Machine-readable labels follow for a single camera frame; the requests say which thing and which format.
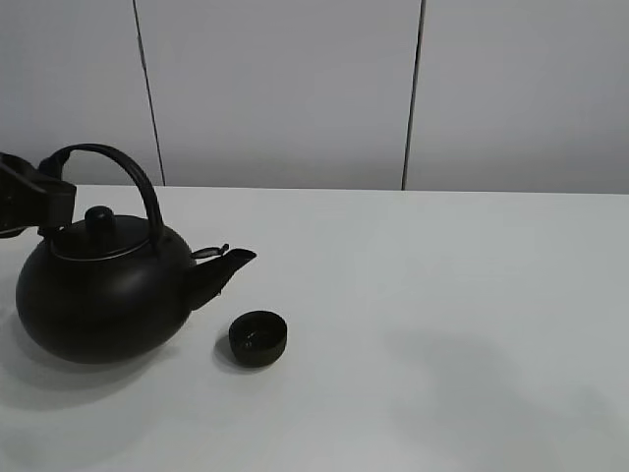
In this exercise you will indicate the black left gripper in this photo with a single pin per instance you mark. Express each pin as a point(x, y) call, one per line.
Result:
point(30, 198)

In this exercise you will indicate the black round teapot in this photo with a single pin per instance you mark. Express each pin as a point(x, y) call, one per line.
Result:
point(112, 287)

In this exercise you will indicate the small black teacup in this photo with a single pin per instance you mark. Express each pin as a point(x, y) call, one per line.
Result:
point(257, 339)

